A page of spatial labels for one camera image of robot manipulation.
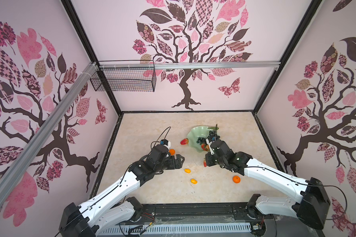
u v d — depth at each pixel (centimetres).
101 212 42
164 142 69
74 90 70
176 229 70
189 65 93
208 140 73
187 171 87
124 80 122
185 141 100
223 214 74
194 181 84
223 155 59
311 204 38
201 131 103
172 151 95
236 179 83
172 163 66
